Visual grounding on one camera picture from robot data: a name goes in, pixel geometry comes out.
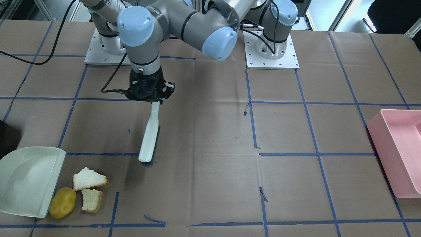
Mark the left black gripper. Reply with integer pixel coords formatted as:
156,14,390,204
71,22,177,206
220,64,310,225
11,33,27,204
126,67,175,102

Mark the pale green hand brush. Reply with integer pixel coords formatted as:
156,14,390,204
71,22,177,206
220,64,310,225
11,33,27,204
138,102,160,168

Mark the pale green dustpan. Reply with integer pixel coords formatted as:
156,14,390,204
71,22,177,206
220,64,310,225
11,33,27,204
0,146,67,218

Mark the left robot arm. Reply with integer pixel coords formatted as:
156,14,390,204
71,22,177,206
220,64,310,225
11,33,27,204
115,0,299,103

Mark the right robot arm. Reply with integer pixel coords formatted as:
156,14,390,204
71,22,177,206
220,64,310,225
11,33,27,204
80,0,132,55

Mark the pink plastic bin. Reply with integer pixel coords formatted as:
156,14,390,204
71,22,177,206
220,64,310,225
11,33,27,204
367,109,421,198

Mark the large bread slice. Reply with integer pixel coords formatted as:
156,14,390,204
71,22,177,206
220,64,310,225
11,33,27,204
73,167,109,191

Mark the small bread slice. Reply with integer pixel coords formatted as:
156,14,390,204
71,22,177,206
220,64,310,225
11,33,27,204
81,189,103,214

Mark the yellow potato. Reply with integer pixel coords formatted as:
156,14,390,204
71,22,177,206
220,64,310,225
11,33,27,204
49,187,76,219

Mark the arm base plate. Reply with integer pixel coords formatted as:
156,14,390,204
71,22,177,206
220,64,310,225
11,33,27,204
243,32,300,70
84,28,147,66

